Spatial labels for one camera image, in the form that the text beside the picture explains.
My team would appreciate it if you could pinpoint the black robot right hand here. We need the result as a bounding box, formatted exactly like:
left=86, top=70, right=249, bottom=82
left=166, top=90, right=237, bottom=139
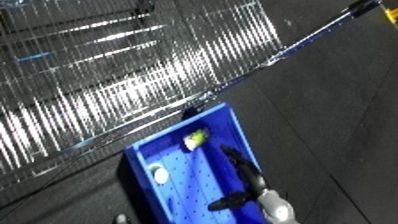
left=207, top=144, right=271, bottom=212

